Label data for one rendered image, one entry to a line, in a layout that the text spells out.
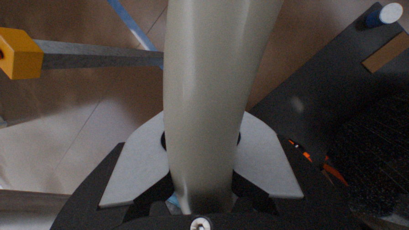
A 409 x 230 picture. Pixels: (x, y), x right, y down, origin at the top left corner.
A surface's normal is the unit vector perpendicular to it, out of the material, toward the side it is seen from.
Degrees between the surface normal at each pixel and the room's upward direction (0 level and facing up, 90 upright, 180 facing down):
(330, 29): 0
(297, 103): 0
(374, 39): 0
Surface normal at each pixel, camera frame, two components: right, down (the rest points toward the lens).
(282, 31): -0.32, 0.30
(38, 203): 0.63, -0.75
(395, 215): -0.97, 0.00
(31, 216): 0.74, -0.42
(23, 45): 0.64, -0.63
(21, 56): 0.70, 0.71
